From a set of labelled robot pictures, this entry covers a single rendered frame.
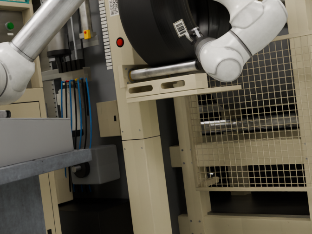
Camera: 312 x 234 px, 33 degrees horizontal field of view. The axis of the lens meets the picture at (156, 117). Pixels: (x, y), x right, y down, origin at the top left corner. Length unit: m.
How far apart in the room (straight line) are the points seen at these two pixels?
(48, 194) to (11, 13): 0.80
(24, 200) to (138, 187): 0.84
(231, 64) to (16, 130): 0.63
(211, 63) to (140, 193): 1.04
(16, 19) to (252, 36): 1.21
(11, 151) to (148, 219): 1.04
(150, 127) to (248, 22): 0.98
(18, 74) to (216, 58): 0.68
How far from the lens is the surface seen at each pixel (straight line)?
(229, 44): 1.55
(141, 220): 2.45
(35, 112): 2.35
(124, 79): 2.25
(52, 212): 2.40
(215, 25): 2.52
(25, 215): 1.69
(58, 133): 1.69
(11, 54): 1.83
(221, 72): 1.51
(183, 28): 2.04
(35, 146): 1.60
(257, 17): 1.56
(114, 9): 2.44
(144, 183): 2.39
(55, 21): 1.84
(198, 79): 2.07
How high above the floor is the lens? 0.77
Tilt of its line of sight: 1 degrees down
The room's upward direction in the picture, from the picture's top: 7 degrees counter-clockwise
